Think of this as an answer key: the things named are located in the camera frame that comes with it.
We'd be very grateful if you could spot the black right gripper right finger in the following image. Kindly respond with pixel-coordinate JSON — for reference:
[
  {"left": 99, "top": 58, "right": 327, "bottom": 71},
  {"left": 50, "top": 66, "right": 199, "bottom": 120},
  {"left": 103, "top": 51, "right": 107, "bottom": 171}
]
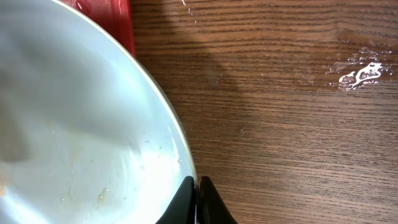
[{"left": 198, "top": 176, "right": 238, "bottom": 224}]

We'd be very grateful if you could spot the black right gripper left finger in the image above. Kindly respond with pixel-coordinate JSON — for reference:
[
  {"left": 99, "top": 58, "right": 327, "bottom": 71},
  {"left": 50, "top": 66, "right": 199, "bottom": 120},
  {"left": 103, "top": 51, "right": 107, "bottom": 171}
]
[{"left": 156, "top": 176, "right": 196, "bottom": 224}]

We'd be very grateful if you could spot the red plastic tray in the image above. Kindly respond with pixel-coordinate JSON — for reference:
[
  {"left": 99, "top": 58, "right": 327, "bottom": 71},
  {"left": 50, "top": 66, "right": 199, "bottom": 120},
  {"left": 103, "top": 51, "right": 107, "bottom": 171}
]
[{"left": 61, "top": 0, "right": 136, "bottom": 56}]

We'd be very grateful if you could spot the light blue plate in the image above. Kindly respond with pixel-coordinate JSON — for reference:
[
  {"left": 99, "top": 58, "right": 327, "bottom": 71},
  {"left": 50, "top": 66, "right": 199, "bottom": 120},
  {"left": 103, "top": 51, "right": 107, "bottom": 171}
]
[{"left": 1, "top": 0, "right": 198, "bottom": 223}]

